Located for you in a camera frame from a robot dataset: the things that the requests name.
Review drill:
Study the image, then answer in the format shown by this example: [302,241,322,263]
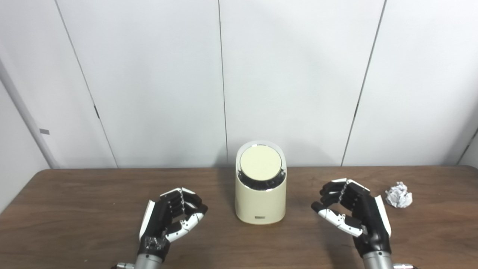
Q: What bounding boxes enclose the white and black right hand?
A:
[311,178,392,258]

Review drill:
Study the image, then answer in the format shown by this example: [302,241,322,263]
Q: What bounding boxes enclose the white and black left hand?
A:
[139,188,208,261]

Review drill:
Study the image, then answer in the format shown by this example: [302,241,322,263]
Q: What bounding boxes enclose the white paper ball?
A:
[385,182,413,208]

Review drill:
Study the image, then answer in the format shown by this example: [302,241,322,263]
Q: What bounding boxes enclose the cream-colored lidded bin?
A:
[235,140,287,225]

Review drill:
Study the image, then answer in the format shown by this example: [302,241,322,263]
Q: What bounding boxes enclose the white wall pole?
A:
[0,58,61,169]

